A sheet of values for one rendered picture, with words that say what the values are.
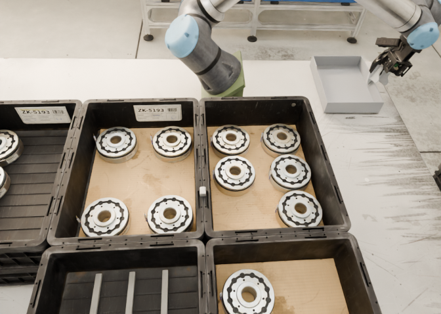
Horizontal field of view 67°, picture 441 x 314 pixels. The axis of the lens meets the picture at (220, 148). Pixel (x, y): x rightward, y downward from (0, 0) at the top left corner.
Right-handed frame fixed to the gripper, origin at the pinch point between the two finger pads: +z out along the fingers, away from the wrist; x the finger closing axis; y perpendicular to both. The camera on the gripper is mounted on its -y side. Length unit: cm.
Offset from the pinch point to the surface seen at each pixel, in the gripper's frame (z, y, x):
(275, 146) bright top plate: 2, 38, -48
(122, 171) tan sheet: 17, 41, -86
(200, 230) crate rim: 2, 64, -71
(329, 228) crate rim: -6, 65, -46
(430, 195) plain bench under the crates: 3.8, 47.3, 3.4
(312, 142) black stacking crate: -4, 41, -41
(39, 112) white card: 16, 26, -108
